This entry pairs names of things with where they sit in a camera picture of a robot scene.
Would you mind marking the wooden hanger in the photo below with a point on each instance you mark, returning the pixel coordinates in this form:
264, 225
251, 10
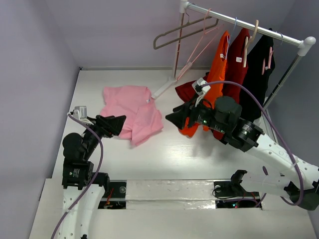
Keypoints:
248, 41

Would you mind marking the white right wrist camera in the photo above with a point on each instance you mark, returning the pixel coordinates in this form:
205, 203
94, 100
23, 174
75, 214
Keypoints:
201, 88

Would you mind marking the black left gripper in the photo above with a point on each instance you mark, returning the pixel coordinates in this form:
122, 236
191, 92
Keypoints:
109, 125

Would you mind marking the pink t shirt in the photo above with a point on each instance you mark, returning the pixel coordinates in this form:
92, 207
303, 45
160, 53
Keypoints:
143, 119

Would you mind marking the orange t shirt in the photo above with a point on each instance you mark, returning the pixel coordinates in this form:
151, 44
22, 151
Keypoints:
216, 73

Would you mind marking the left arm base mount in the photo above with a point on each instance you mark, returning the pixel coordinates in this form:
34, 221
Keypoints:
115, 197

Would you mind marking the grey velvet hanger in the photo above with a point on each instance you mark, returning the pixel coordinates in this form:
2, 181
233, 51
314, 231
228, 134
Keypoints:
179, 29

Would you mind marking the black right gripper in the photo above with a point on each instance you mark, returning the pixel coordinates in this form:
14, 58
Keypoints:
190, 115

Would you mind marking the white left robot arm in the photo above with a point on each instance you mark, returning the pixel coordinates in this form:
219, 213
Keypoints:
83, 183

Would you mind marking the blue wire hanger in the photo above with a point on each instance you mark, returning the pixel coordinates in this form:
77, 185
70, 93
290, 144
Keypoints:
230, 37

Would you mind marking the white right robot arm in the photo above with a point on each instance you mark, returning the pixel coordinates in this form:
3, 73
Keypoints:
298, 180

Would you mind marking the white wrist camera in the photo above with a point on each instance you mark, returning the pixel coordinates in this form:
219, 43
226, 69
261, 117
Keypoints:
80, 113
201, 88

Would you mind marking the dark red t shirt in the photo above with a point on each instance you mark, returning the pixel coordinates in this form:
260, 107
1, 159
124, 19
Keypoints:
234, 68

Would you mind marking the pink clip hanger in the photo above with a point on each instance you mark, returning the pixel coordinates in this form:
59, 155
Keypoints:
267, 64

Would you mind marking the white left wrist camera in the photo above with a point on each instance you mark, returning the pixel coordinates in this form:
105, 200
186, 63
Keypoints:
80, 113

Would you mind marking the black t shirt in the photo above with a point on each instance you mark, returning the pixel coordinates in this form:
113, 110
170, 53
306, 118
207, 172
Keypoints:
254, 81

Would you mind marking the white metal clothes rack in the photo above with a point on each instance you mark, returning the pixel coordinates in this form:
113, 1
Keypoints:
303, 45

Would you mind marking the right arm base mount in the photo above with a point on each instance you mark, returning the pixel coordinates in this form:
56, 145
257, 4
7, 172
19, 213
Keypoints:
229, 194

